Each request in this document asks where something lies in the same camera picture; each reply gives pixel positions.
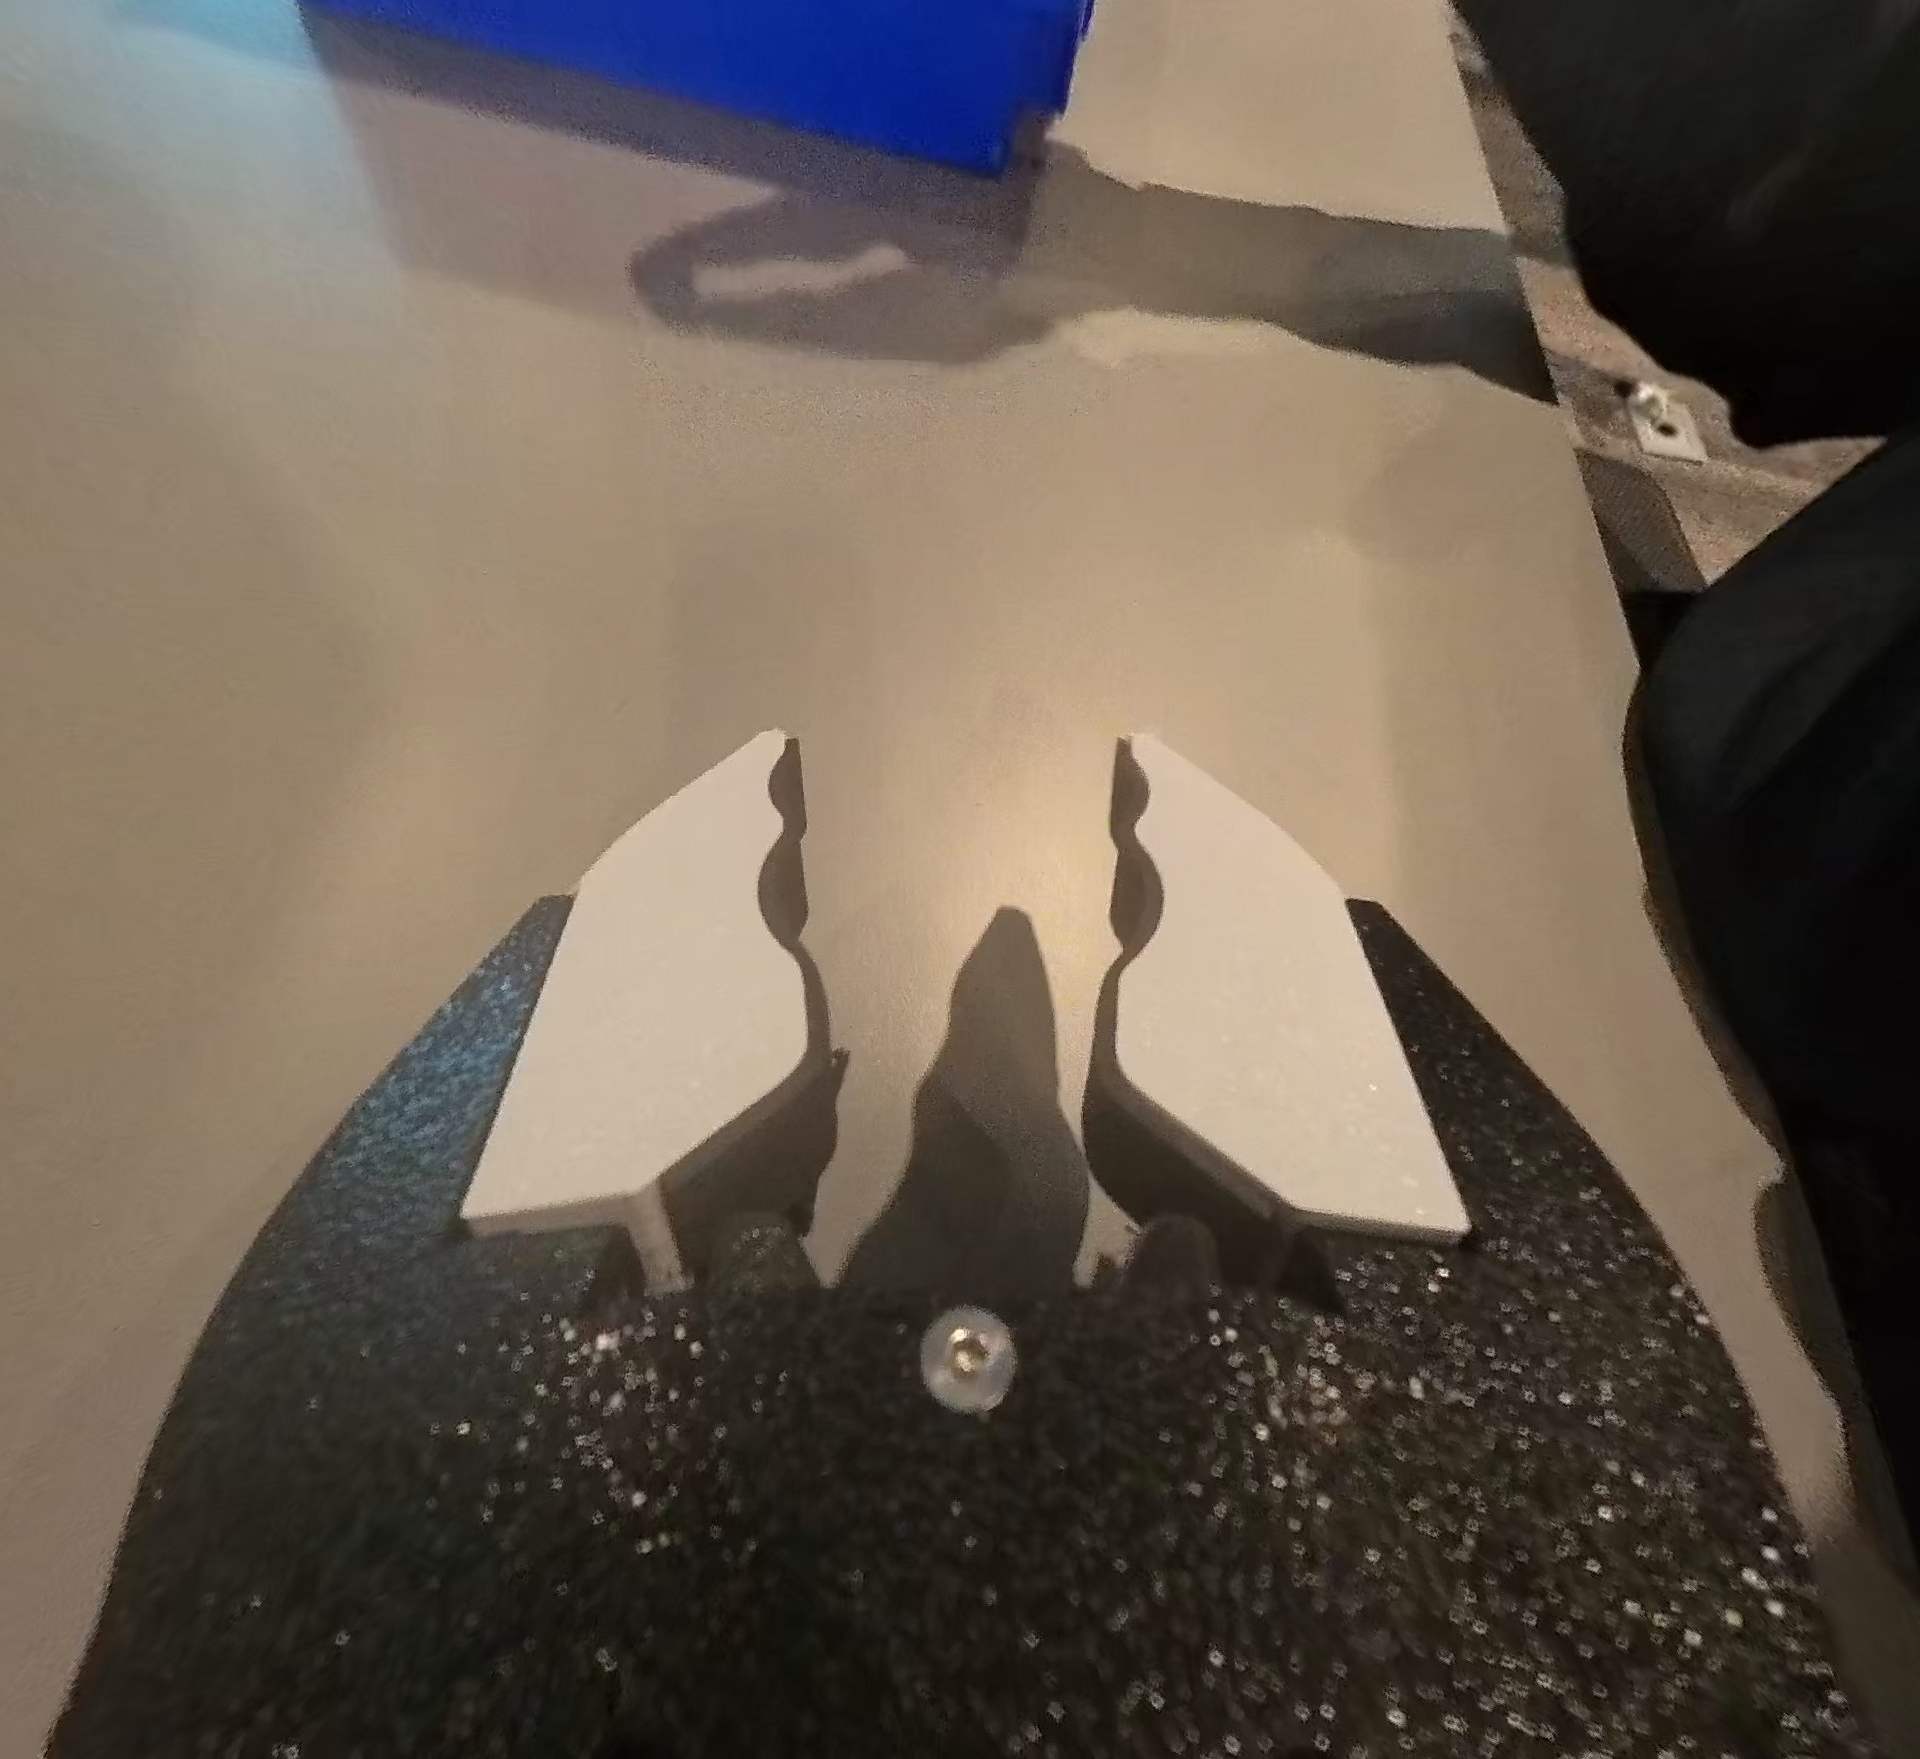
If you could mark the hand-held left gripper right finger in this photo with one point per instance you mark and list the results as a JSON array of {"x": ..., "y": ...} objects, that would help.
[{"x": 1276, "y": 1041}]

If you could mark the small metal bracket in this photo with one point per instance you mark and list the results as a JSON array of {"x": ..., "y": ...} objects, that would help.
[{"x": 1663, "y": 420}]

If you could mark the person's black clothing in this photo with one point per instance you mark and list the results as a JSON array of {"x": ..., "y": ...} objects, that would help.
[{"x": 1725, "y": 63}]

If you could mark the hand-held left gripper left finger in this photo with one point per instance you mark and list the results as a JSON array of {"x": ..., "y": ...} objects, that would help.
[{"x": 643, "y": 1041}]

